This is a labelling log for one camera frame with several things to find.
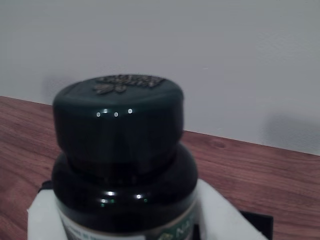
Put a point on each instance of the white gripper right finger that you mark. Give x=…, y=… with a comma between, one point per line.
x=220, y=217

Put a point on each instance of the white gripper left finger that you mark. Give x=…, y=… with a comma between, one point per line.
x=42, y=220

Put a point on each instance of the green-capped dark pill bottle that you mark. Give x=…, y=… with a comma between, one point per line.
x=120, y=140

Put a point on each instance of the shallow black box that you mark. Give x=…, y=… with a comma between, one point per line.
x=260, y=223

